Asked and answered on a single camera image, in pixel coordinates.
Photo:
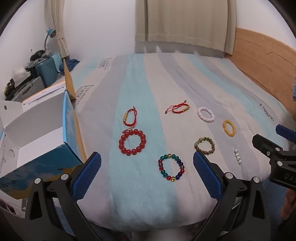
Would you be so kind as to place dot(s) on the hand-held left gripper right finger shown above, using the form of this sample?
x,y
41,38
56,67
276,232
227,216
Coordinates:
x,y
208,175

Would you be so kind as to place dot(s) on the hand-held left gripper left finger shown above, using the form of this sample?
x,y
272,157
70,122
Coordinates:
x,y
86,176

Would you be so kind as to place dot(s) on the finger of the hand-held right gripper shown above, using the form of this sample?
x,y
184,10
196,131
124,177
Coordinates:
x,y
285,132
266,143

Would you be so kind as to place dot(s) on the blue and yellow cardboard box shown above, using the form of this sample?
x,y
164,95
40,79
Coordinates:
x,y
46,139

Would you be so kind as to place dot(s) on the person's right hand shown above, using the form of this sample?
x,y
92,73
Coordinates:
x,y
289,204

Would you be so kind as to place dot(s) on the wooden headboard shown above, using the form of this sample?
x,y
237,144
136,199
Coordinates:
x,y
261,62

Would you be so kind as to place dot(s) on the striped bed sheet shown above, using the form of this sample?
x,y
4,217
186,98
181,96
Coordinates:
x,y
138,92

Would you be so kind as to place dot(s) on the grey suitcase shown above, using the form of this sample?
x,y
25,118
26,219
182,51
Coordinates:
x,y
25,90

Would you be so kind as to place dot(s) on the dark blue cloth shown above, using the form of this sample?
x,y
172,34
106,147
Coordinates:
x,y
71,63

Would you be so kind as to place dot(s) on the beige side curtain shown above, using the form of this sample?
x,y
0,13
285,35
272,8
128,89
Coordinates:
x,y
61,34

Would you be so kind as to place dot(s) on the beige window curtain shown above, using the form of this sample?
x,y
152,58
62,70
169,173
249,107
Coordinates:
x,y
185,23

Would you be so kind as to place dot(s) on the blue desk lamp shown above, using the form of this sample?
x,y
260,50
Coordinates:
x,y
51,32

